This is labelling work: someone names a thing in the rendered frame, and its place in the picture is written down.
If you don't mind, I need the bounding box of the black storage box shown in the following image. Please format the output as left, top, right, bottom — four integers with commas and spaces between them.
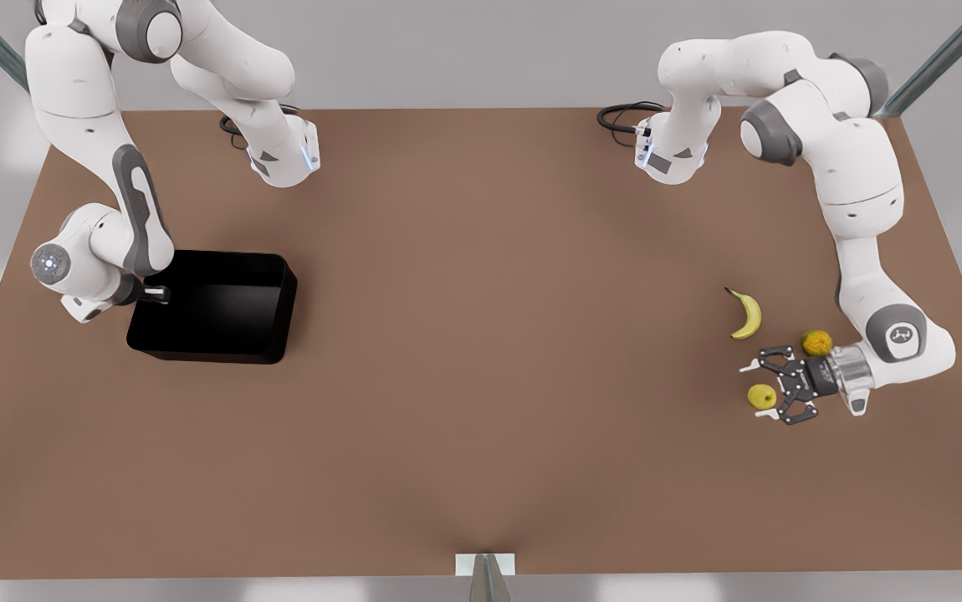
126, 250, 299, 365

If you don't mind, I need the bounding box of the yellow banana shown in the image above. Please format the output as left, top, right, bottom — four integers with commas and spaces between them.
724, 287, 763, 341

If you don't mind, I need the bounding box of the black cable loop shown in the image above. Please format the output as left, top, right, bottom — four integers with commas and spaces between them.
596, 101, 668, 148
219, 104, 303, 152

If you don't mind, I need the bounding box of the silver frame post with foot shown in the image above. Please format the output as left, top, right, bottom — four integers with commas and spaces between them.
455, 553, 516, 602

